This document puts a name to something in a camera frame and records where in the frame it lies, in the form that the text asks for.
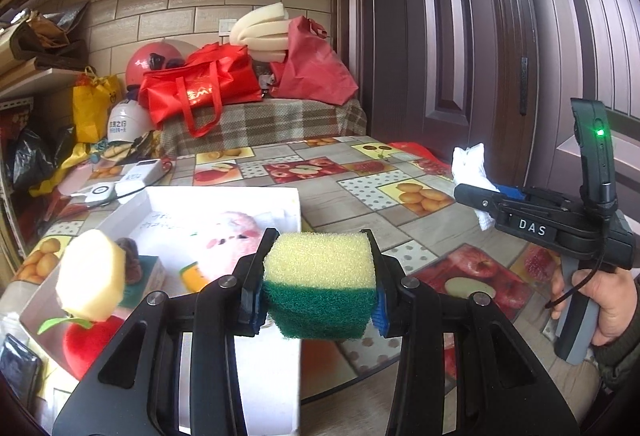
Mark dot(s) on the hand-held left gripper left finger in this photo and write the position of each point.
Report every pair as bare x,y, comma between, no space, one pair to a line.
252,276

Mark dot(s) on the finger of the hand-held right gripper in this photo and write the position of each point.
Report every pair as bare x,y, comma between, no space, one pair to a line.
510,191
477,201

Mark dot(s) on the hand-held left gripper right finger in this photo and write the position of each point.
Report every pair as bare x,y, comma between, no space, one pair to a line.
387,286

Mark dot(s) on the white cloth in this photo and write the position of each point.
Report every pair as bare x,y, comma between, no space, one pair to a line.
470,166

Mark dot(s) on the pink plush toy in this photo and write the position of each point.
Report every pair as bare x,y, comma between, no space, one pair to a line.
232,236

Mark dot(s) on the yellow and green sponge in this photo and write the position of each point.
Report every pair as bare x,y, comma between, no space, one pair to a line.
320,266

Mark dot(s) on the white cardboard box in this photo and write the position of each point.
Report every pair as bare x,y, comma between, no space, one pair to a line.
220,201

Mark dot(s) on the pale yellow foam block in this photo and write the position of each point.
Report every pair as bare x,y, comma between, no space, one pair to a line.
90,276

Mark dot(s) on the red plush apple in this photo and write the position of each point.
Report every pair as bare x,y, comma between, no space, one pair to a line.
92,346

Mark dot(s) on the person's right forearm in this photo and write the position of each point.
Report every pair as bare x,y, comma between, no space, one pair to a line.
622,361

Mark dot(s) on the person's right hand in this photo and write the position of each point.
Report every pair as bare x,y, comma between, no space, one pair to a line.
617,306

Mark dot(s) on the yellow tissue pack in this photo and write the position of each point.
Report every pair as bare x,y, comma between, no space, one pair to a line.
192,276

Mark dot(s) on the red cloth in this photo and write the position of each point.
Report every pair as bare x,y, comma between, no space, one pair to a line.
415,153

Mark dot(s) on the fruit print tablecloth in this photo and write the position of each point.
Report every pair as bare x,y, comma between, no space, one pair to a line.
350,216

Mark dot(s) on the teal packet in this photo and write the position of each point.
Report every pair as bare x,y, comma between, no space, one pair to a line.
142,283

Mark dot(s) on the brown plush toy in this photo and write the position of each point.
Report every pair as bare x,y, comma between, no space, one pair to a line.
130,256

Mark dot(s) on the white power bank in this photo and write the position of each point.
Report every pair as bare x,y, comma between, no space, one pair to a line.
145,171

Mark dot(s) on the plaid cloth cover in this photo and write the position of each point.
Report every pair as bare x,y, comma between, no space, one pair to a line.
290,118

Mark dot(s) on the white round device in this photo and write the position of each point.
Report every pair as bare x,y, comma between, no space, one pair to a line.
102,192

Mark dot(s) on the brown panelled door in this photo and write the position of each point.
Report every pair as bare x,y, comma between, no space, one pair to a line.
450,16

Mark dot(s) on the white helmet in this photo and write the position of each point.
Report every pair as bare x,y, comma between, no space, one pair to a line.
125,123

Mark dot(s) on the red tote bag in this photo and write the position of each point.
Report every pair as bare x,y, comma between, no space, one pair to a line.
210,81

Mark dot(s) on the red plastic bag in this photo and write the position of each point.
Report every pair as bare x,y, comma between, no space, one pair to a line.
315,66

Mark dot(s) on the crumpled yellow plastic sheet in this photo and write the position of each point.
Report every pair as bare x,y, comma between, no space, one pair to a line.
65,161

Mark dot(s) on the yellow shopping bag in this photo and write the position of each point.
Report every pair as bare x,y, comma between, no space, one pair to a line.
92,111

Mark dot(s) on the red helmet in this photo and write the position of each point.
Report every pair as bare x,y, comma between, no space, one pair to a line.
145,63

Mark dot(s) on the cream foam rolls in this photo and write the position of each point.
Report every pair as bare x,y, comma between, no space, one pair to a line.
255,28

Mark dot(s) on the black plastic bag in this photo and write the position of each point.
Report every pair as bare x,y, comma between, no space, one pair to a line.
35,156

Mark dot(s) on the brown paper bags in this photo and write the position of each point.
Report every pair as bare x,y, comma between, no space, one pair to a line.
45,36

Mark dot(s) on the white wall socket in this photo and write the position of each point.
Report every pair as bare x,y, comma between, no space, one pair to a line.
228,26

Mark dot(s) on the wooden wall shelf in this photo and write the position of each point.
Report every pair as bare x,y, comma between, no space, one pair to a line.
45,78

